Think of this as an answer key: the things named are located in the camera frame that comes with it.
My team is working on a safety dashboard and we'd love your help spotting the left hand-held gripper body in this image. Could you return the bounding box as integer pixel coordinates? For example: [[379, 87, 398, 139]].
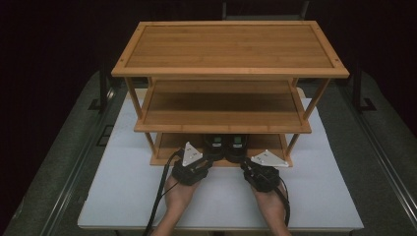
[[171, 141, 211, 187]]

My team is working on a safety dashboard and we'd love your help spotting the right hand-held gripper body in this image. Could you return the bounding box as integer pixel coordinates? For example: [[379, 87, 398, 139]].
[[242, 148, 291, 194]]

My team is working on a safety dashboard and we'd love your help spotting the wooden shoe rack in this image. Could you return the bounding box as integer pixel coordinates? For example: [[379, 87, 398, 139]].
[[111, 20, 350, 168]]

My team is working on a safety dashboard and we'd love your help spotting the person's right hand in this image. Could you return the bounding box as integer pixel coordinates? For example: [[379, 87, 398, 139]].
[[250, 183, 290, 214]]

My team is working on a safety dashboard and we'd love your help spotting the person's left hand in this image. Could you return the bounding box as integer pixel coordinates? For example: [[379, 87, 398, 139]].
[[162, 175, 202, 214]]

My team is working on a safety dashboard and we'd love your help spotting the black metal stand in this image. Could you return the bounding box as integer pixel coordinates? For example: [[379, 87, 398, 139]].
[[351, 62, 378, 114]]

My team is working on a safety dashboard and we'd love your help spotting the black cable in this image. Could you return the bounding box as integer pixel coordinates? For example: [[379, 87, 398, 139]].
[[142, 148, 185, 236], [274, 178, 292, 228]]

